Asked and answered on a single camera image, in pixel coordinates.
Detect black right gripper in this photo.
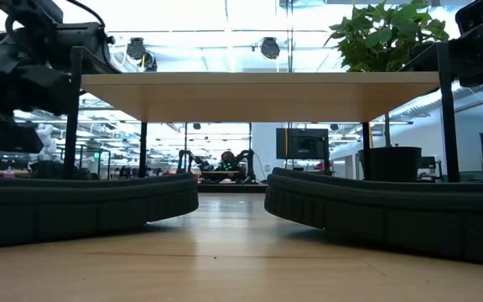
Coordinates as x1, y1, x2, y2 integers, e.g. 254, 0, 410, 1
401, 23, 483, 90

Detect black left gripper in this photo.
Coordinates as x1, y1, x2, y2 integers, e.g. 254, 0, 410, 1
0, 39, 121, 117

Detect white humanoid robot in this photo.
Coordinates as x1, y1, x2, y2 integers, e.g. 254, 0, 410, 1
29, 123, 58, 163

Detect black metal rack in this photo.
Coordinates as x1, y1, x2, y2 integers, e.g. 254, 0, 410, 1
73, 146, 112, 180

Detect small black equipment stand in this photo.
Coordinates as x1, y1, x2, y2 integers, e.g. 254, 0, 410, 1
418, 155, 444, 182

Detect green potted plant black pot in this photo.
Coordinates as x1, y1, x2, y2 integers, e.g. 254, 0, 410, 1
324, 0, 451, 183

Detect black background monitor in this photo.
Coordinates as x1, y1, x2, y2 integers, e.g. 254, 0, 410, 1
275, 128, 330, 161

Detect person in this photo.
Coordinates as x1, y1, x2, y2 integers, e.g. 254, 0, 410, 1
219, 150, 237, 172

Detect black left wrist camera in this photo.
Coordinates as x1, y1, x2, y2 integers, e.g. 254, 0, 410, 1
52, 21, 115, 60

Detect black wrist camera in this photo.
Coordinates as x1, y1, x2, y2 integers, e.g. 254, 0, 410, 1
52, 21, 115, 60
454, 0, 483, 35

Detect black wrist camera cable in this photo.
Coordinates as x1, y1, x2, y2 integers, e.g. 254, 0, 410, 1
65, 0, 107, 33

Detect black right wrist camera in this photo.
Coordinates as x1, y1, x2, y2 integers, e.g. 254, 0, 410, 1
454, 0, 483, 35

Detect wooden shelf black metal frame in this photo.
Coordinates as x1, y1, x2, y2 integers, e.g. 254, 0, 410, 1
59, 40, 463, 184

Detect black aluminium rig frame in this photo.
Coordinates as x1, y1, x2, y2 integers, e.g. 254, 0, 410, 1
197, 183, 267, 194

